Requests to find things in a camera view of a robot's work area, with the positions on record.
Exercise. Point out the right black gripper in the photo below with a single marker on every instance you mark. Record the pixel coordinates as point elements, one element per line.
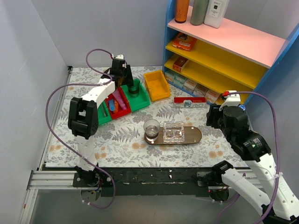
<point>212,115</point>

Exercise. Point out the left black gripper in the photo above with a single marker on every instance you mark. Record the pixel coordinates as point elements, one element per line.
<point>127,78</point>

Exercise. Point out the clear textured acrylic holder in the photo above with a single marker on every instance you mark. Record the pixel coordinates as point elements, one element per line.
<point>173,132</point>

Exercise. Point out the clear glass cup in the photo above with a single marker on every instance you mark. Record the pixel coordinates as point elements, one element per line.
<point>151,128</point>

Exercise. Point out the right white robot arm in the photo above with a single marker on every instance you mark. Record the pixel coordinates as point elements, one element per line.
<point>276,203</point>

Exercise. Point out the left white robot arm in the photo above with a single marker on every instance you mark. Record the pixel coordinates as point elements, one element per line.
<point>83,115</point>

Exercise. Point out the pink toothpaste tube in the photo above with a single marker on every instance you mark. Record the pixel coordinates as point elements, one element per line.
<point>119,99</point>

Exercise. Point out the blue toothpaste tube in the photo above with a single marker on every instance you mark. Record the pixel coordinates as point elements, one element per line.
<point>111,105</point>

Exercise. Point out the brown oval wooden tray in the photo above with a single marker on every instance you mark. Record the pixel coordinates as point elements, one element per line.
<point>192,136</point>

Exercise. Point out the orange toothpaste tube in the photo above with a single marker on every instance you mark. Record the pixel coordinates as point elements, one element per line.
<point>116,106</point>

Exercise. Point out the grey toothbrush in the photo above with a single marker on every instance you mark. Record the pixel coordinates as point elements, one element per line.
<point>104,112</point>

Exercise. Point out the red silver toothpaste box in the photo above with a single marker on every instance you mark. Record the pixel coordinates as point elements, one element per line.
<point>189,102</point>

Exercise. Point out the pink white sponge pack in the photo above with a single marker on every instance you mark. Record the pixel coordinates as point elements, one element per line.
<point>211,96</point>

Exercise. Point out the green translucent cup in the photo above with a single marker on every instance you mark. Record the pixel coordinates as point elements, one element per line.
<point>133,91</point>

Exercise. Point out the green bin with cups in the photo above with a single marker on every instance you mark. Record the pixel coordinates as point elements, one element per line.
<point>139,102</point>

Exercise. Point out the red plastic bin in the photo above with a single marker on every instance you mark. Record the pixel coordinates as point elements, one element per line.
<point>120,112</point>

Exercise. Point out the yellow plastic bin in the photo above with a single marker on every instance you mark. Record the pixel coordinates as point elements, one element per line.
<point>157,85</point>

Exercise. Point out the green bin with toothbrushes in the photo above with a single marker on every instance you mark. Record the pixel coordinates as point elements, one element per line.
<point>101,119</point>

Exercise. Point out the teal sponge pack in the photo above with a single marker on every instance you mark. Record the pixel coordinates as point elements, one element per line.
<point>170,75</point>
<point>179,80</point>

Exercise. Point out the floral patterned table mat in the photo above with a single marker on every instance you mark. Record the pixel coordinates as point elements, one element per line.
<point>120,142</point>

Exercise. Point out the red white box middle shelf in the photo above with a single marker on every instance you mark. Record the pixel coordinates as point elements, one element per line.
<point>180,64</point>

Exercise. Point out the blue yellow pink shelf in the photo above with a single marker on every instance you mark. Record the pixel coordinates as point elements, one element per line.
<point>231,57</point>

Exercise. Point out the orange box upper shelf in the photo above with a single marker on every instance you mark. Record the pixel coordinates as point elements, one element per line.
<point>184,42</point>

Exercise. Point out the orange bottle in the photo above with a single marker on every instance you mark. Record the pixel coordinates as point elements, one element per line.
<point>181,10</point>

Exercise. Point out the grey bottle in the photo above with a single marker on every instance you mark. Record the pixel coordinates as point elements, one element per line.
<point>199,12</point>

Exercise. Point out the white bottle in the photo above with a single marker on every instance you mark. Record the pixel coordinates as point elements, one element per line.
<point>215,12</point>

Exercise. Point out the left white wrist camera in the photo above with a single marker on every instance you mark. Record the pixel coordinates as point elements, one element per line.
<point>119,57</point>

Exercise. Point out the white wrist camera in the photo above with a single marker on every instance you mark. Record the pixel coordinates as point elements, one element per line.
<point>119,57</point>
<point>232,98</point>

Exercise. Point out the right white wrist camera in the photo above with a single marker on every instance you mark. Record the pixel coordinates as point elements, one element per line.
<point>232,98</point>

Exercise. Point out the black aluminium base frame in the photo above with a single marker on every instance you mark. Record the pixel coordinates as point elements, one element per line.
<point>138,181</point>

